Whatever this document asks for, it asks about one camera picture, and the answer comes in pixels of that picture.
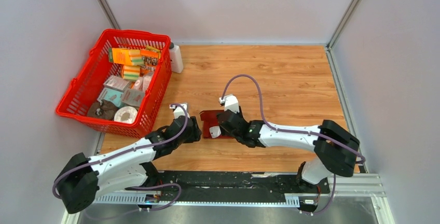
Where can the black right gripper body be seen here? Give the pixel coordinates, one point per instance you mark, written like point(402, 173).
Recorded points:
point(224, 132)

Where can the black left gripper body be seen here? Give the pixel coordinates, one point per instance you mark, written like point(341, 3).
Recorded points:
point(192, 136)

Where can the small white paper piece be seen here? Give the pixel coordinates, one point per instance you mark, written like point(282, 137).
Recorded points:
point(215, 131)

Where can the red paper box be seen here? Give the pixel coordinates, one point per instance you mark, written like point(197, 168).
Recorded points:
point(209, 119)

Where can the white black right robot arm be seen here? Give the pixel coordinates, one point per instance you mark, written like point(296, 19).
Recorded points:
point(336, 149)

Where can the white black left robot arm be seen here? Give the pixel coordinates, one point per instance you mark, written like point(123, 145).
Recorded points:
point(130, 166)

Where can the pink white box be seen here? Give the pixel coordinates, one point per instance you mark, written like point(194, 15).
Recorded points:
point(117, 83)

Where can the orange green box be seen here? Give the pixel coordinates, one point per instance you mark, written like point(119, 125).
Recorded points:
point(124, 56)

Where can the white tape roll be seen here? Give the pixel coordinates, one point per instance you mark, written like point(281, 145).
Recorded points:
point(126, 114)

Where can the pink grey packet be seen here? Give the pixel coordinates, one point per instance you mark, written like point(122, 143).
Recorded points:
point(133, 97)

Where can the white plastic bottle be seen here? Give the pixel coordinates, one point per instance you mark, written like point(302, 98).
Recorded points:
point(176, 58)

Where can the teal white packet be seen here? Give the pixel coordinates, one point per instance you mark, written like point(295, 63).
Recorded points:
point(112, 96)

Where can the orange snack packet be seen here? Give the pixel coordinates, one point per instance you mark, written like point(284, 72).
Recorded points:
point(150, 56)

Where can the yellow green sponge pack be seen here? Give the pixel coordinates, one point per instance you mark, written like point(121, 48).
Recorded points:
point(130, 73)

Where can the brown bag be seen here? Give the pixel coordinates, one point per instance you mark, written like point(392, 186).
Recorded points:
point(102, 109)

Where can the red plastic basket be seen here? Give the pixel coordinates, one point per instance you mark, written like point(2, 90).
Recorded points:
point(85, 88)

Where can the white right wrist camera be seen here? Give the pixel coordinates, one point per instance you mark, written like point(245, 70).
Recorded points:
point(230, 102)

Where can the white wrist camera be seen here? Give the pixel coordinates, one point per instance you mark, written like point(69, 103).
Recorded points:
point(230, 102)
point(180, 109)

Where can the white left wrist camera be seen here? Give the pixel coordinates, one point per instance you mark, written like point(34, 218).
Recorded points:
point(180, 109)

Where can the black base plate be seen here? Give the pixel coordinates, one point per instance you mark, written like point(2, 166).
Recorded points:
point(209, 186)

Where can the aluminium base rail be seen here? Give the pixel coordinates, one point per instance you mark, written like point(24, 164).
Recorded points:
point(357, 199)

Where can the left aluminium frame post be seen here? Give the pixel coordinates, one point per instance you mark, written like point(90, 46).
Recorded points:
point(109, 14)

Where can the aluminium frame post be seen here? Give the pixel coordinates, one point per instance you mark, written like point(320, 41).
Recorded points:
point(109, 14)
point(342, 23)

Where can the right aluminium frame post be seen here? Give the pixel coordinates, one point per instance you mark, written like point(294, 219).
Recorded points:
point(342, 23)

